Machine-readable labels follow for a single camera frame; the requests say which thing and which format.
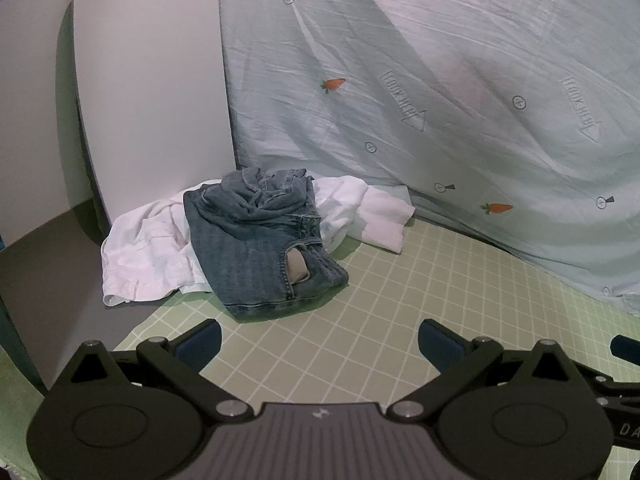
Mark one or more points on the white wrinkled shirt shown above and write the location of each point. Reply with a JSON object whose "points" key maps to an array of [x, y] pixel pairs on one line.
{"points": [[145, 255]]}

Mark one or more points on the blue denim jeans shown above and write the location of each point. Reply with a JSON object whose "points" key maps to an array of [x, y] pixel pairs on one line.
{"points": [[245, 255]]}

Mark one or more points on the white smooth garment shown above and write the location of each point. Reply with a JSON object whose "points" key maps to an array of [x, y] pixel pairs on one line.
{"points": [[365, 210]]}

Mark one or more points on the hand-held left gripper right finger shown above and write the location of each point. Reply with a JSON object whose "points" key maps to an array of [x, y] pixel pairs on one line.
{"points": [[440, 345]]}

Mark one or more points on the carrot print light blue quilt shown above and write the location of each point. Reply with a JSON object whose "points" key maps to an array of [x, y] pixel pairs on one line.
{"points": [[425, 85]]}

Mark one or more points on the white rounded board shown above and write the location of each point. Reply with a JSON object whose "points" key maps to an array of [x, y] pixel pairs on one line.
{"points": [[150, 85]]}

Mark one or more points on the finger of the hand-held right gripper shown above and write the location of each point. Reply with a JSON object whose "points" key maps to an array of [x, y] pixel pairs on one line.
{"points": [[627, 347]]}

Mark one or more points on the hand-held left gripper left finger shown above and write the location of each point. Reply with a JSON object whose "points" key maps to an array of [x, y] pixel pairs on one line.
{"points": [[202, 344]]}

